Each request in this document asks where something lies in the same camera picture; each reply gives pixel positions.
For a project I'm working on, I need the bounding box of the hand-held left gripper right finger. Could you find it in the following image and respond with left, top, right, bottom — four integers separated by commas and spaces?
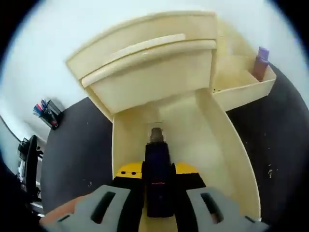
171, 162, 268, 232

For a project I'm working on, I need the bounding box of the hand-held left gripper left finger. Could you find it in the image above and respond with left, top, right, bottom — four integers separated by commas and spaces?
57, 162, 145, 232

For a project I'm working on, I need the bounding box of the dark blue cosmetic spray bottle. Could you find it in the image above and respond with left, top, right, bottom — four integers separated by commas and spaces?
142, 122, 176, 218

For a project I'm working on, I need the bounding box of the purple cosmetic bottle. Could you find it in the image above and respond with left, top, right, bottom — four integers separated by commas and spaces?
252, 46, 270, 83

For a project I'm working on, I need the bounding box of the person's left hand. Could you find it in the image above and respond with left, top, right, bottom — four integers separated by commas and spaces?
39, 196, 85, 228

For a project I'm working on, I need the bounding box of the black table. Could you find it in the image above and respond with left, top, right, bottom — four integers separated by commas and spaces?
40, 64, 307, 218

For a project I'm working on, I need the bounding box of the black office chair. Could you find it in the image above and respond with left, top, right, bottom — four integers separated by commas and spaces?
17, 134, 44, 203

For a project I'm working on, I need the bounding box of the black mesh pen holder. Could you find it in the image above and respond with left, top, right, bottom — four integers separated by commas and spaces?
32, 98, 64, 131

